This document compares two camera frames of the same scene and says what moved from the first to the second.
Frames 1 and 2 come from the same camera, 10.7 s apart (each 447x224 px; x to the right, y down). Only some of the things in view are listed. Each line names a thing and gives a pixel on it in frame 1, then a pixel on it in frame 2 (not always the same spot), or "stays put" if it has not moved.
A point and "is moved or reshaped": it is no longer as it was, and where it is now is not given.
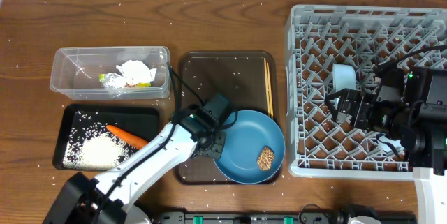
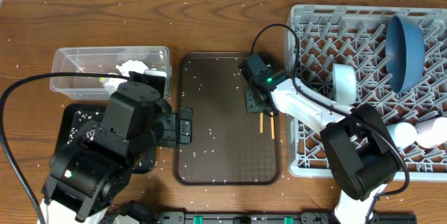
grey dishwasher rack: [317, 38] stays put
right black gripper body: [364, 109] to [252, 104]
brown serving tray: [250, 78] stays put
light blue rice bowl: [343, 77] stays put
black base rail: [280, 217] stays put
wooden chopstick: [269, 91] is moved or reshaped
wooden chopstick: [267, 87] is moved or reshaped
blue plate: [252, 130] to [405, 52]
